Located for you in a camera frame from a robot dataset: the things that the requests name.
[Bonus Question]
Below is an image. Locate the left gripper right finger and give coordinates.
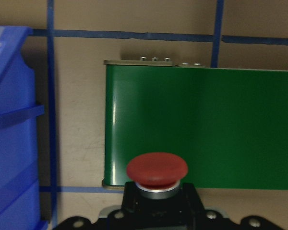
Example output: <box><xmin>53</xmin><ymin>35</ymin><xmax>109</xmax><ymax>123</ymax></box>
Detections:
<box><xmin>175</xmin><ymin>183</ymin><xmax>205</xmax><ymax>216</ymax></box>

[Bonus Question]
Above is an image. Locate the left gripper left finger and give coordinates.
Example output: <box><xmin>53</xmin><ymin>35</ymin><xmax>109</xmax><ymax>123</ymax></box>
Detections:
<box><xmin>121</xmin><ymin>182</ymin><xmax>144</xmax><ymax>217</ymax></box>

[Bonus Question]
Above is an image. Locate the red push button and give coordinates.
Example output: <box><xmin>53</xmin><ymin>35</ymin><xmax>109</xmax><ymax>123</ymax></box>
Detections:
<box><xmin>126</xmin><ymin>152</ymin><xmax>188</xmax><ymax>200</ymax></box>

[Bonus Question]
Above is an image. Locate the green conveyor belt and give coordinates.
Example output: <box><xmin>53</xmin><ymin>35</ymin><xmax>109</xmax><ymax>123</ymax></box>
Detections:
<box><xmin>104</xmin><ymin>61</ymin><xmax>288</xmax><ymax>190</ymax></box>

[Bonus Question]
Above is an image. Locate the left blue bin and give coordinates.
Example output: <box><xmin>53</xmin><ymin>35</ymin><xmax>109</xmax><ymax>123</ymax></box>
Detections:
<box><xmin>0</xmin><ymin>26</ymin><xmax>48</xmax><ymax>230</ymax></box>

